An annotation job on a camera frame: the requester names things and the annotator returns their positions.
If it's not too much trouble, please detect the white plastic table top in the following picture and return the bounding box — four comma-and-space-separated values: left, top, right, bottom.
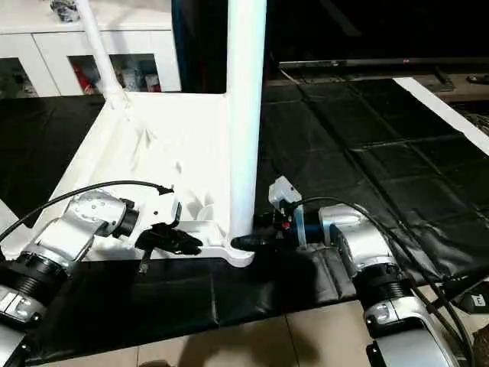
0, 90, 257, 268

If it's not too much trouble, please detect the black work mat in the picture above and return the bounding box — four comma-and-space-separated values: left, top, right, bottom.
0, 76, 489, 364

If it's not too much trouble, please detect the black metal stand leg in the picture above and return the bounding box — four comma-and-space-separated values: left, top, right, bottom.
428, 264, 489, 314

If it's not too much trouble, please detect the glossy black long bar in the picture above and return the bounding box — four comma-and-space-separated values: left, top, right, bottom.
279, 57, 489, 73

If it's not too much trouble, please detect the white cabinet with glass doors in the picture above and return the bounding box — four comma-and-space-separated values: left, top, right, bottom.
0, 0, 183, 99

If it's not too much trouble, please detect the black cabinet with orange label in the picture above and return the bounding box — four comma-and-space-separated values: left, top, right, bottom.
172, 0, 489, 85

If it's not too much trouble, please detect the crumpled silver black object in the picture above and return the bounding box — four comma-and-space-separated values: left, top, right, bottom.
50, 0, 81, 22

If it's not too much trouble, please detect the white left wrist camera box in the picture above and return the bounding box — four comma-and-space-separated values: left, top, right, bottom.
130, 191, 183, 245

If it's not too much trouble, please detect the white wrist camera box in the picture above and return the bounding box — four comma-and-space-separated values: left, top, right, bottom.
130, 191, 183, 245
267, 176, 303, 211

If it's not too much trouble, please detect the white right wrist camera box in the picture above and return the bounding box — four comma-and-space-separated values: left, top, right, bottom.
267, 176, 303, 211

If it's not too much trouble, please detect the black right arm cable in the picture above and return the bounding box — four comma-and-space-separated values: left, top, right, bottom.
294, 196, 489, 367

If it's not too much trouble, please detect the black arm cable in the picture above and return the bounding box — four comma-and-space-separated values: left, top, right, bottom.
294, 196, 489, 367
0, 180, 175, 244

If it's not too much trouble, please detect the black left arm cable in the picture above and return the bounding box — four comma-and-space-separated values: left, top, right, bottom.
0, 180, 175, 244

